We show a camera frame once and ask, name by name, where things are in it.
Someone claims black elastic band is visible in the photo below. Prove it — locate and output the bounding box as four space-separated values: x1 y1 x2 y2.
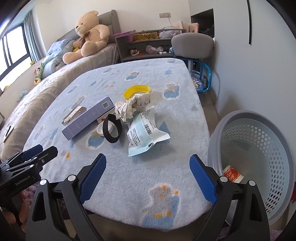
102 114 122 144

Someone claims purple cardboard box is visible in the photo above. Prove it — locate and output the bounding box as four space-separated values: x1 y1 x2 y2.
62 97 114 140

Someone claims white teal plastic package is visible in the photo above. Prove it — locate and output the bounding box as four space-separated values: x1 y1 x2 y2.
127 106 170 157

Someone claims white paper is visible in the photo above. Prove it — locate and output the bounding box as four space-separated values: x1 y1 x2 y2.
114 92 154 122

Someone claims red white paper cup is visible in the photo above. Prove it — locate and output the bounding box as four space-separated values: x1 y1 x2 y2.
223 165 244 183

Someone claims purple fluffy cloth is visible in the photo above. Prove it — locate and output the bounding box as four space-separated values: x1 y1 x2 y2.
20 183 39 206

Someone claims beige checkered bed sheet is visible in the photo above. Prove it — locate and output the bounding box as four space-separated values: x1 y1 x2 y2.
1 43 119 160

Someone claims grey perforated laundry basket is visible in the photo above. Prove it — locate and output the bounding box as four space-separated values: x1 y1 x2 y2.
207 110 295 225

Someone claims small playing card box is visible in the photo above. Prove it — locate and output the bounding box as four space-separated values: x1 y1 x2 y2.
62 105 87 126

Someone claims small green plush doll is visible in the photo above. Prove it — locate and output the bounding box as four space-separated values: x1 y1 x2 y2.
34 63 44 86

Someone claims light blue fleece blanket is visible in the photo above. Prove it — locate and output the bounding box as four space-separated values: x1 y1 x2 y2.
23 58 211 230

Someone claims blue window curtain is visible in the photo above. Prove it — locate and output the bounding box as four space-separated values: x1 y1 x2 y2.
23 10 45 63

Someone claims blue child's chair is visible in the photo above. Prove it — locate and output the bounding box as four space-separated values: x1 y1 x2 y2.
169 47 212 93

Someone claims blue patterned pillow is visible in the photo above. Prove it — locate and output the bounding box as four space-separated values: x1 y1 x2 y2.
46 39 74 58

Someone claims large beige teddy bear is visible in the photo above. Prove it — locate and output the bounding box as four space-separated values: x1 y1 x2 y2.
63 11 110 64

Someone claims grey chair backrest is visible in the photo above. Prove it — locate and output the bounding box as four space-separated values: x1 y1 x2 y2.
171 33 214 59

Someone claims pink plastic bag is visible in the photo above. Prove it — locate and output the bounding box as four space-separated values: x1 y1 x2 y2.
145 45 164 54

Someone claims pink storage box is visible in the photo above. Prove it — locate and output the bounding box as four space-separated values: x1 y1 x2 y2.
114 30 136 44

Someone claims grey bedside shelf unit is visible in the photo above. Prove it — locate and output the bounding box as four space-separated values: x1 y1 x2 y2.
114 28 186 62

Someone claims grey bed headboard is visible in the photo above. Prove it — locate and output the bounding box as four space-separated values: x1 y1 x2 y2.
56 9 121 44

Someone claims yellow plastic oval ring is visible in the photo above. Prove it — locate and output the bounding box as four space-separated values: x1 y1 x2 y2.
123 84 152 100

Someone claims wall power socket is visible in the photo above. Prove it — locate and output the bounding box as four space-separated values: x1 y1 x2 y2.
159 13 171 18

